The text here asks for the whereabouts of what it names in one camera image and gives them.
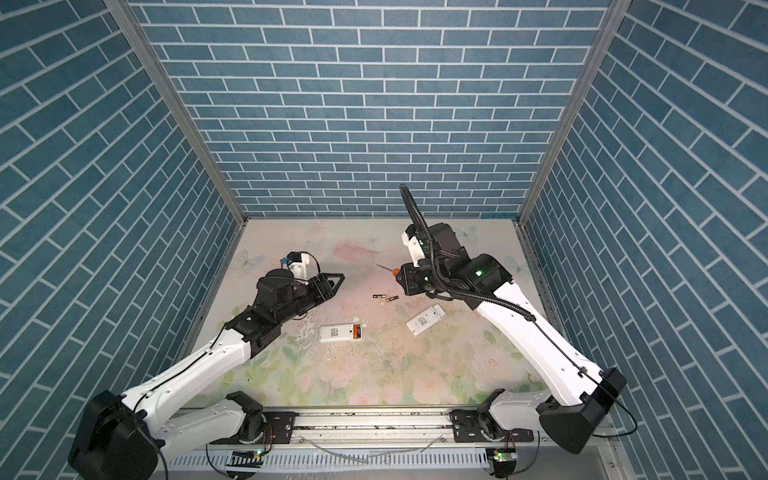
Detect left aluminium corner post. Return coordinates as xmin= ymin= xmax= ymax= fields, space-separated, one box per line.
xmin=104 ymin=0 xmax=247 ymax=227

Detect white slotted cable duct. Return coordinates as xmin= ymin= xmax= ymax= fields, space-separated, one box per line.
xmin=168 ymin=448 xmax=490 ymax=473

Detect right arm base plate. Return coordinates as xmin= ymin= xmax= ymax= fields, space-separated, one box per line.
xmin=448 ymin=408 xmax=535 ymax=443

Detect aluminium front rail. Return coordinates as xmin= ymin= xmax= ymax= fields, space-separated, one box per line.
xmin=179 ymin=404 xmax=619 ymax=451

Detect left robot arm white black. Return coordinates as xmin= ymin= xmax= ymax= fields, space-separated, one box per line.
xmin=68 ymin=269 xmax=345 ymax=479

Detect aluminium corner post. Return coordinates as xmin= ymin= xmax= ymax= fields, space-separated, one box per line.
xmin=104 ymin=0 xmax=247 ymax=227
xmin=518 ymin=0 xmax=631 ymax=225

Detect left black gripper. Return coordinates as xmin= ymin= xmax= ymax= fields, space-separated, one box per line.
xmin=274 ymin=273 xmax=345 ymax=327

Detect white remote control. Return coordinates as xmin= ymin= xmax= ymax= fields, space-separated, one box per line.
xmin=319 ymin=323 xmax=363 ymax=343
xmin=406 ymin=304 xmax=446 ymax=336

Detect right aluminium corner post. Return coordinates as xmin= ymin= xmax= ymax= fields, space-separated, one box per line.
xmin=518 ymin=0 xmax=631 ymax=225

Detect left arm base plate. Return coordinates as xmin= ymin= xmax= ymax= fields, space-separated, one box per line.
xmin=213 ymin=411 xmax=297 ymax=447

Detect orange black screwdriver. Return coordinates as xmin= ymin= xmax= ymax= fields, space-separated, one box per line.
xmin=378 ymin=264 xmax=400 ymax=277

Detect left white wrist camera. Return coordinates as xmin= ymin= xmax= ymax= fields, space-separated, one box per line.
xmin=280 ymin=251 xmax=321 ymax=280

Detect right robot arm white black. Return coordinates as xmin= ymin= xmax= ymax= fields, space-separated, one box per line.
xmin=395 ymin=223 xmax=627 ymax=454

